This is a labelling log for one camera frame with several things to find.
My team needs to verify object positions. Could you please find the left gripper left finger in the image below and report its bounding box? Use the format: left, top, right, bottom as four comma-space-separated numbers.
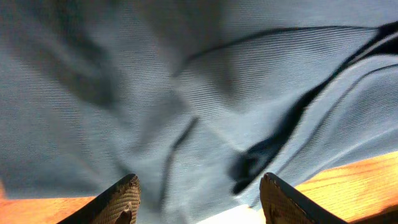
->
59, 174, 141, 224

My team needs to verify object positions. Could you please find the blue polo shirt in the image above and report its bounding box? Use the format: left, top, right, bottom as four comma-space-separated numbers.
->
1, 0, 397, 223

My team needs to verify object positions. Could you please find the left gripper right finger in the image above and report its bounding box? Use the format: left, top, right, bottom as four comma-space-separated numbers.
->
259, 172, 346, 224

